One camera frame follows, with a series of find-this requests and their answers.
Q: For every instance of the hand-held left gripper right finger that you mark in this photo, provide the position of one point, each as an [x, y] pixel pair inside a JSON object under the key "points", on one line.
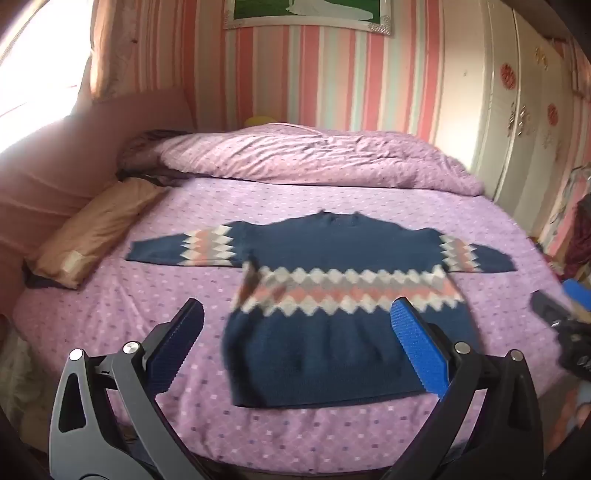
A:
{"points": [[418, 350]]}

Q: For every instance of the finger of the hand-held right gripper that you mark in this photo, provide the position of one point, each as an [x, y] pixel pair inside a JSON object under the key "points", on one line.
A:
{"points": [[545, 304], [577, 293]]}

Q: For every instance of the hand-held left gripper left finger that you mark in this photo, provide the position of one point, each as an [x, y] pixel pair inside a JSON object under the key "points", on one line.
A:
{"points": [[178, 341]]}

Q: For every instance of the navy diamond-pattern knit sweater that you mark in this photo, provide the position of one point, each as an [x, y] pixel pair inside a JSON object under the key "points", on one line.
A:
{"points": [[332, 240]]}

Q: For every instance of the dark red clothing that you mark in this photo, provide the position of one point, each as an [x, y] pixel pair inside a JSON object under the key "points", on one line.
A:
{"points": [[581, 240]]}

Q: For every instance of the purple dotted bed sheet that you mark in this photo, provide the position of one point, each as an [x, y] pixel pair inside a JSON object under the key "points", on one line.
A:
{"points": [[138, 295]]}

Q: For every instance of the tan pillow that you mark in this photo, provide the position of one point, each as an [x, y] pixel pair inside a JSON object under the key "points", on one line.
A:
{"points": [[92, 235]]}

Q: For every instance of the white cloth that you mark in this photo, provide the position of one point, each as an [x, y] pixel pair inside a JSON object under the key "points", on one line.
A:
{"points": [[27, 378]]}

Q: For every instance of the dark brown blanket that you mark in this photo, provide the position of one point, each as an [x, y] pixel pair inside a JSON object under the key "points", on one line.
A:
{"points": [[143, 143]]}

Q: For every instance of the pink padded headboard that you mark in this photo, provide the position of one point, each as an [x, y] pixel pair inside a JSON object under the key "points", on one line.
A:
{"points": [[46, 184]]}

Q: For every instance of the cream wardrobe with flower decals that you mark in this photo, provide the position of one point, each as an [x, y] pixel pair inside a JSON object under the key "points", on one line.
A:
{"points": [[517, 92]]}

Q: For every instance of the purple dotted duvet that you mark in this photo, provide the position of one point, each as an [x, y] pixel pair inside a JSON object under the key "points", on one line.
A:
{"points": [[300, 157]]}

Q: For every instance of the yellow object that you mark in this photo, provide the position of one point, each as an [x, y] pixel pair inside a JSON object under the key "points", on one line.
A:
{"points": [[258, 121]]}

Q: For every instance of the orange curtain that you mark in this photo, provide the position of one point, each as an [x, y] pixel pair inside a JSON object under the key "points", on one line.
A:
{"points": [[111, 55]]}

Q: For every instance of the bright window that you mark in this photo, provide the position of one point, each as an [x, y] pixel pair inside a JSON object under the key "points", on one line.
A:
{"points": [[37, 69]]}

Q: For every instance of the silver framed wall picture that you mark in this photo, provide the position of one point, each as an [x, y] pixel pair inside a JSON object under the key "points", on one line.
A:
{"points": [[258, 9]]}

